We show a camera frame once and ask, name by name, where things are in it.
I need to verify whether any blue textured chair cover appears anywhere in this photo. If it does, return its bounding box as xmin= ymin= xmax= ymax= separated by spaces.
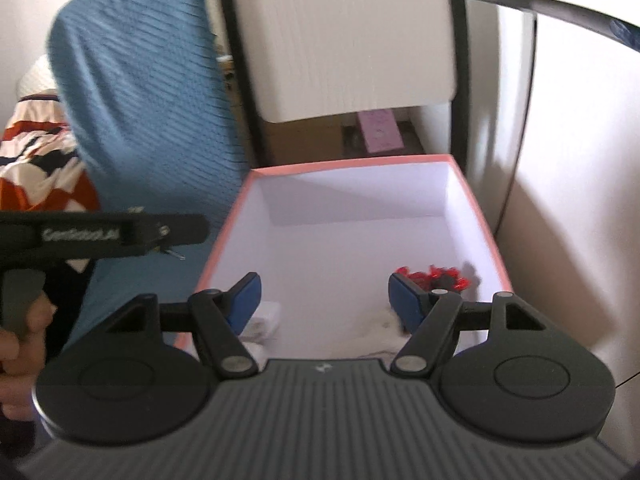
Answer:
xmin=47 ymin=0 xmax=252 ymax=343

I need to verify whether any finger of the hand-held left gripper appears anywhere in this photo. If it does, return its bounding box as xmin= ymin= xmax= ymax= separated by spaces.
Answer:
xmin=162 ymin=214 xmax=211 ymax=261

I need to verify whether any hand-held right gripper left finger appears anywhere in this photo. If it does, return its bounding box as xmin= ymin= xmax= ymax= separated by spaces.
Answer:
xmin=102 ymin=272 xmax=263 ymax=380

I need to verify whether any person's left hand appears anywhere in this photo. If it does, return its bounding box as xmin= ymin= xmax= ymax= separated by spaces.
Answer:
xmin=0 ymin=290 xmax=57 ymax=421

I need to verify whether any white quilted pillow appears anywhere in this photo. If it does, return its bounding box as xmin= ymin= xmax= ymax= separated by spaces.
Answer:
xmin=15 ymin=54 xmax=62 ymax=102

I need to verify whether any pink cardboard box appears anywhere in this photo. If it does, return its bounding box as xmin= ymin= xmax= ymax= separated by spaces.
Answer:
xmin=175 ymin=155 xmax=515 ymax=362

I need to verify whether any red black toy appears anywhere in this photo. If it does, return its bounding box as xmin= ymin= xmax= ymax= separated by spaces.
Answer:
xmin=392 ymin=264 xmax=474 ymax=294

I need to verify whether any black curved metal bar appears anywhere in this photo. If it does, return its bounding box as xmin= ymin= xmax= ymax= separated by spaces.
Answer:
xmin=464 ymin=0 xmax=640 ymax=55

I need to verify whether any brown cardboard box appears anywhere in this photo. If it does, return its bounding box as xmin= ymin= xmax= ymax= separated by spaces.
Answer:
xmin=262 ymin=115 xmax=347 ymax=167

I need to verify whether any red white black striped blanket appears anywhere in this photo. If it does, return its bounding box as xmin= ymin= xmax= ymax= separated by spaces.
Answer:
xmin=0 ymin=87 xmax=103 ymax=273

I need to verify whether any pink flat packet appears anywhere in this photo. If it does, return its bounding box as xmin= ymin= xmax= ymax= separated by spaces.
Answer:
xmin=356 ymin=109 xmax=405 ymax=156

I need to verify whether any white chair with black frame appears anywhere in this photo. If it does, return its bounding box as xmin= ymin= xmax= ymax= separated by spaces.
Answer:
xmin=197 ymin=0 xmax=473 ymax=173

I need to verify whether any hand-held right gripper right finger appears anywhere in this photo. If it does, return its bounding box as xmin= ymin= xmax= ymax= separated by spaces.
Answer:
xmin=389 ymin=271 xmax=548 ymax=376

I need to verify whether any white charger plug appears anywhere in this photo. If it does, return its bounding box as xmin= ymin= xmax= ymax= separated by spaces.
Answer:
xmin=240 ymin=342 xmax=269 ymax=366
xmin=244 ymin=301 xmax=282 ymax=342

